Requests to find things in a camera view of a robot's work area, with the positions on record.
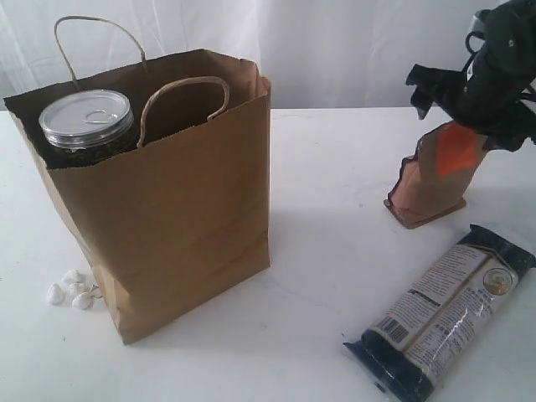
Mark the silver wrist camera on right arm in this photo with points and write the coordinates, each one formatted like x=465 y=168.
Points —
x=477 y=24

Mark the brown paper shopping bag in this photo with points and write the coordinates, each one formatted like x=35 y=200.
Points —
x=184 y=215

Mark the long noodle package black ends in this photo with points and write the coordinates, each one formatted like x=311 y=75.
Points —
x=409 y=349

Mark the brown pouch with orange label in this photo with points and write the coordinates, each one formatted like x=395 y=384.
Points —
x=432 y=181

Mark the dark can with pull-tab lid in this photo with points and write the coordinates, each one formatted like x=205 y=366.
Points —
x=87 y=127

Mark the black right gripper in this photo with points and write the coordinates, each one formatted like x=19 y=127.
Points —
x=489 y=93

